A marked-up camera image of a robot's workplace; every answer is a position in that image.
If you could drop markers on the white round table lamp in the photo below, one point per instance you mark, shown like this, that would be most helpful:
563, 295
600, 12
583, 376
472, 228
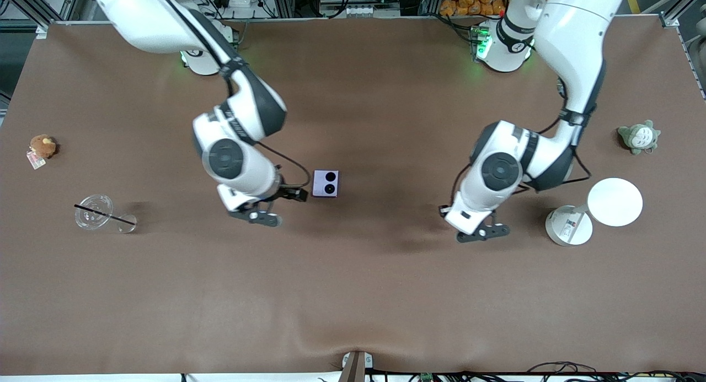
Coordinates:
615, 202

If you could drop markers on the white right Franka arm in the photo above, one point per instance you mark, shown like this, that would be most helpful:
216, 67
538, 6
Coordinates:
226, 159

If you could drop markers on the grey plush toy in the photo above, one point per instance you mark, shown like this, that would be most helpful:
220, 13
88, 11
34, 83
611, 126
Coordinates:
640, 138

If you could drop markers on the colourful paper tag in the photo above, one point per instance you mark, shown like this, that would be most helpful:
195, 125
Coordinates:
36, 161

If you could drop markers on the orange stuffed toys pile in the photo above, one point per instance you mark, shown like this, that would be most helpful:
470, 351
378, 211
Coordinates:
471, 1

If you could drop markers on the clear plastic lidded cup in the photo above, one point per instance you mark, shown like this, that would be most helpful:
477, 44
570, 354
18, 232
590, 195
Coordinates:
94, 219

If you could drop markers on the metal post with bracket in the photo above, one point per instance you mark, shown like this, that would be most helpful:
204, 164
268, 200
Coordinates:
356, 368

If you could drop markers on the aluminium frame profile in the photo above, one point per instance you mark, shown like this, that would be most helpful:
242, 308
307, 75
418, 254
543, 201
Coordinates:
33, 12
670, 19

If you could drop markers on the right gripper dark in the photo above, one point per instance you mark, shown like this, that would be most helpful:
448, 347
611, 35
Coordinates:
286, 193

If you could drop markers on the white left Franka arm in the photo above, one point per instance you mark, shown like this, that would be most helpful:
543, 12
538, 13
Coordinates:
499, 172

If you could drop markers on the black drinking straw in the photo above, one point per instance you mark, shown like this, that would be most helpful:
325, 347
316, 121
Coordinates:
105, 214

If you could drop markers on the brown plush toy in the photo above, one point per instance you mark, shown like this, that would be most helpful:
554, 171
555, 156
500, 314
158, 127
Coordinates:
43, 146

